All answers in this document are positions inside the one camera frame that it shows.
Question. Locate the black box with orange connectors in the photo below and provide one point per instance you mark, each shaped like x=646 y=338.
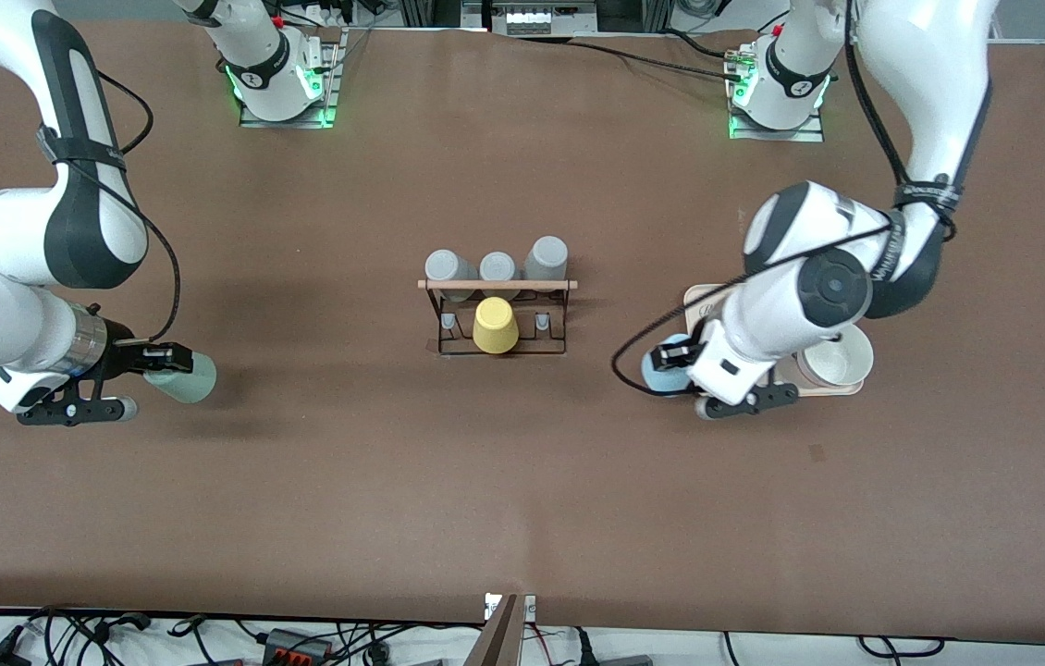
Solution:
x=296 y=647

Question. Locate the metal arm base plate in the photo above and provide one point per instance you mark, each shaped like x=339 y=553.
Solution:
x=330 y=92
x=809 y=135

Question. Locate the light blue cup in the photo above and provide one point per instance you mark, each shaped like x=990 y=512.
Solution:
x=666 y=381

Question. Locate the pale green cup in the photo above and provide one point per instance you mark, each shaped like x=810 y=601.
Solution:
x=194 y=384

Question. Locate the yellow cup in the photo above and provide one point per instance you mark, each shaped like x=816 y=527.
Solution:
x=496 y=326

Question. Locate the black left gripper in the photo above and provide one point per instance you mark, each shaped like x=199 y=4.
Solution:
x=676 y=355

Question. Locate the white bowl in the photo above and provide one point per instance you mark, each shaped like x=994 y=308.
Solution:
x=842 y=363

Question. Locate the cream rectangular tray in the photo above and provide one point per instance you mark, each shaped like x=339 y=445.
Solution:
x=696 y=303

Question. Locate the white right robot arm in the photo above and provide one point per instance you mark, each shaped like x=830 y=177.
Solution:
x=5 y=250

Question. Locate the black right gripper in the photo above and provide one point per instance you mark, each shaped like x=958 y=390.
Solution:
x=122 y=356

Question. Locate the brown upright post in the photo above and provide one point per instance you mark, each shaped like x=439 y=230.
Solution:
x=497 y=638

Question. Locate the grey cup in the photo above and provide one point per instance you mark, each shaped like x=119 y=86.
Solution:
x=547 y=257
x=448 y=270
x=498 y=268

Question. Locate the white device with slots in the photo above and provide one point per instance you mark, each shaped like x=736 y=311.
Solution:
x=536 y=17

